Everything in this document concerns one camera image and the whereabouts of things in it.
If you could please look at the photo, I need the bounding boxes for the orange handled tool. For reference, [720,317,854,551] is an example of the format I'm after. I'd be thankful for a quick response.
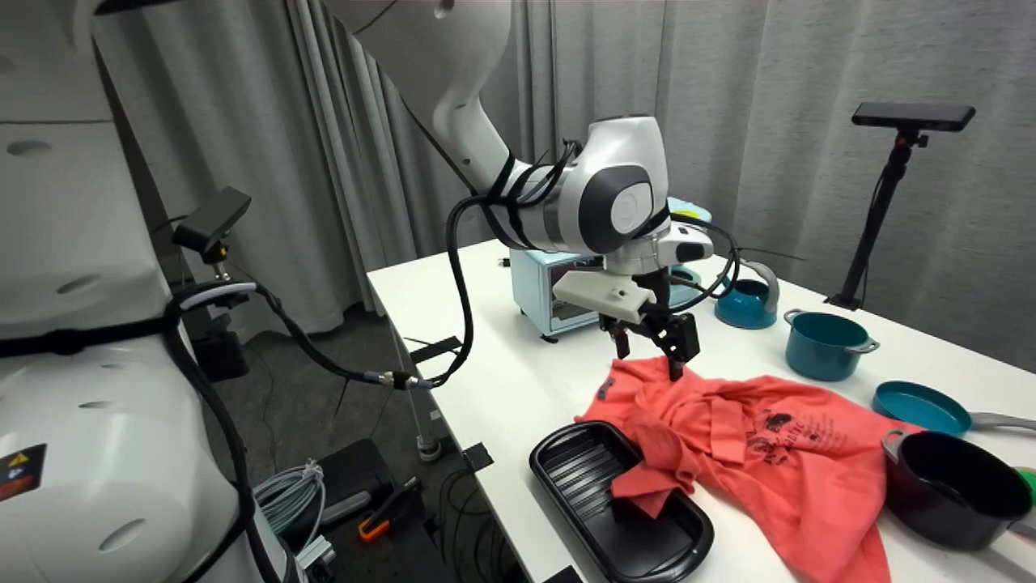
[357,472,424,547]

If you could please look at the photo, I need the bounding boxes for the light blue toaster oven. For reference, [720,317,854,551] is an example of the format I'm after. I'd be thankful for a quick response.
[504,194,717,344]

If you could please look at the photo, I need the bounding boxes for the black camera tripod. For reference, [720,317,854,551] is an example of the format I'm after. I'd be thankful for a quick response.
[822,101,981,315]

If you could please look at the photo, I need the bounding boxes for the teal toy kettle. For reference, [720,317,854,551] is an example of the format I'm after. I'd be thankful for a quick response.
[708,260,783,333]

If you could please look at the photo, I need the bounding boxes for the black toy pot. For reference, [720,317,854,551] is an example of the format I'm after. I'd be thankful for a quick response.
[877,426,1036,555]

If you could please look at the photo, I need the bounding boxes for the teal toy pot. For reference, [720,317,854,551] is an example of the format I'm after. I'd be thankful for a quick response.
[779,304,882,384]

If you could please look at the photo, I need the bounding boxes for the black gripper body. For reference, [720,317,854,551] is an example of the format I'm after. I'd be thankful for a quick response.
[599,288,706,368]

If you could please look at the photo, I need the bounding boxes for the teal toy frying pan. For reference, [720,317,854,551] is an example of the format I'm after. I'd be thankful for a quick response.
[868,379,1036,442]

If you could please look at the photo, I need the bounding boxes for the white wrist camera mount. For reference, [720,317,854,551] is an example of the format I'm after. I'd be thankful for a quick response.
[551,264,667,323]

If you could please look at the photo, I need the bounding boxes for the grey coiled cable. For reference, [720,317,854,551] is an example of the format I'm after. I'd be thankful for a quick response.
[248,459,341,578]

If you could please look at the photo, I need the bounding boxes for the black clamp-mounted camera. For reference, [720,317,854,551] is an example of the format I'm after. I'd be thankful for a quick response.
[164,186,260,268]

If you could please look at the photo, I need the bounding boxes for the black grill tray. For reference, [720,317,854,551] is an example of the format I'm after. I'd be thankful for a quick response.
[525,419,720,583]

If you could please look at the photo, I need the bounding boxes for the peach shirt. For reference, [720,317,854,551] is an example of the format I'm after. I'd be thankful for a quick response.
[572,354,922,583]

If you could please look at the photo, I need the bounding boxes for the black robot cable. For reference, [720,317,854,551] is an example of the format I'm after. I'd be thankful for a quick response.
[158,138,579,583]

